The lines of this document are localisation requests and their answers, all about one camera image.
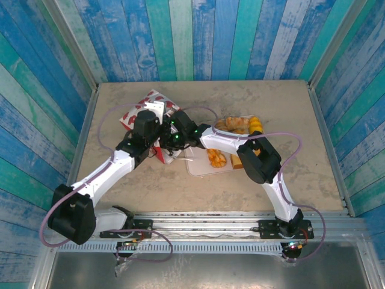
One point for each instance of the small controller board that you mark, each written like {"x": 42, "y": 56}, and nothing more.
{"x": 130, "y": 242}
{"x": 294, "y": 245}

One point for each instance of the round brown fake bun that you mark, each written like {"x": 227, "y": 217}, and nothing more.
{"x": 221, "y": 125}

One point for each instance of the fake bread loaf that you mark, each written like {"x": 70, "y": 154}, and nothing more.
{"x": 236, "y": 162}

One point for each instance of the flaky tan fake croissant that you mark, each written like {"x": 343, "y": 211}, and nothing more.
{"x": 237, "y": 123}

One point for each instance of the pumpkin-shaped fake bread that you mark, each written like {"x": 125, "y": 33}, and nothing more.
{"x": 239, "y": 131}

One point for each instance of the metal table side rail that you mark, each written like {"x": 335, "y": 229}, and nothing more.
{"x": 80, "y": 144}
{"x": 330, "y": 150}

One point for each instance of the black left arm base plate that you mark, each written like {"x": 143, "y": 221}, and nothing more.
{"x": 144, "y": 225}

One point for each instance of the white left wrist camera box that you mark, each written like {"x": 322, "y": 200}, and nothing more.
{"x": 155, "y": 107}

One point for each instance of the red and white paper bag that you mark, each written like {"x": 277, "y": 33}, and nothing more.
{"x": 132, "y": 117}

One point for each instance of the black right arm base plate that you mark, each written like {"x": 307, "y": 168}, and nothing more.
{"x": 269, "y": 230}

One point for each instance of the striped fake croissant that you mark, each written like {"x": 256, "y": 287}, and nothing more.
{"x": 257, "y": 152}

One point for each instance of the slanted metal frame post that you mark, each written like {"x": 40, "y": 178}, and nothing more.
{"x": 336, "y": 42}
{"x": 71, "y": 42}

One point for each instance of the orange segmented fake bread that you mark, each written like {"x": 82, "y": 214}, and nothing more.
{"x": 216, "y": 159}

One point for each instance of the pale pink plastic tray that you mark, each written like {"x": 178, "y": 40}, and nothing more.
{"x": 198, "y": 162}

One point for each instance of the aluminium mounting rail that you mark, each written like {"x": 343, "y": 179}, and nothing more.
{"x": 204, "y": 225}

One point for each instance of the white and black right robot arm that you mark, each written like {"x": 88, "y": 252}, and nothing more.
{"x": 258, "y": 162}

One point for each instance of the steel sheet panel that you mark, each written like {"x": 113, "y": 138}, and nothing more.
{"x": 210, "y": 274}

